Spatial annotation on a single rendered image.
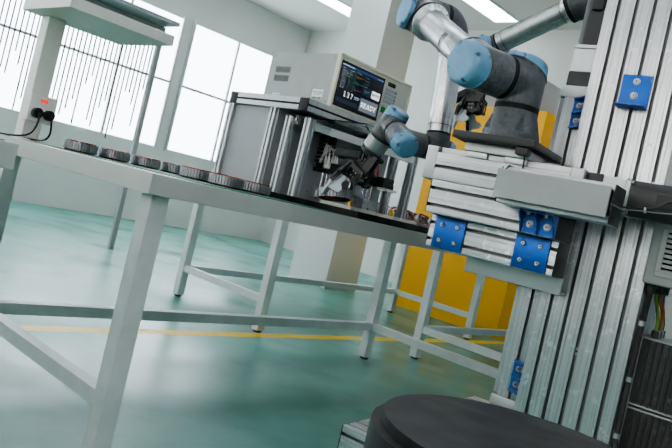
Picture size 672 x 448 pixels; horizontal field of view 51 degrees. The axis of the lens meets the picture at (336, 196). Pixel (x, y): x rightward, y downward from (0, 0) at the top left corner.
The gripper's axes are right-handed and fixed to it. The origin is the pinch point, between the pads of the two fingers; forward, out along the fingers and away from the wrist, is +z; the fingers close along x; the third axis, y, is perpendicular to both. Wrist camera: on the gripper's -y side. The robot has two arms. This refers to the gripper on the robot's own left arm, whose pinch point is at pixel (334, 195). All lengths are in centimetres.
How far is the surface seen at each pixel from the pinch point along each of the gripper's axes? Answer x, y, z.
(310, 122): 1.8, -29.0, -10.3
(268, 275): 98, -87, 103
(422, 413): -98, 110, -33
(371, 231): 5.4, 16.4, 0.8
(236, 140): 2, -57, 17
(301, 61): 14, -63, -20
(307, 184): 23.3, -33.4, 15.7
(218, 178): -35.3, -12.3, 10.2
